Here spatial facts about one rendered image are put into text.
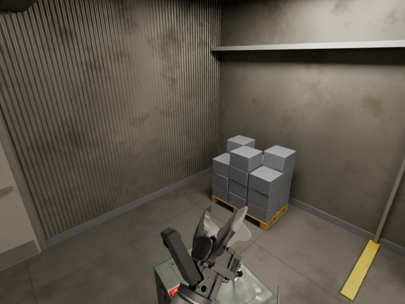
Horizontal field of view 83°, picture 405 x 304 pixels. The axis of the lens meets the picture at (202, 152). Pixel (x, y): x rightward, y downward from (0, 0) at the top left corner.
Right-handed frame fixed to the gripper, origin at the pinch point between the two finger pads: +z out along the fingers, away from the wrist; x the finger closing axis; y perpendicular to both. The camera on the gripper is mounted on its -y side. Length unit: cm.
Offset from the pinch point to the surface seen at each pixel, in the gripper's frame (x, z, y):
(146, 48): -250, 208, -75
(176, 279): -88, -25, 42
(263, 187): -200, 115, 163
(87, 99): -269, 100, -92
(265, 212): -214, 93, 191
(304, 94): -158, 257, 141
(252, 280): -67, -7, 75
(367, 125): -98, 222, 201
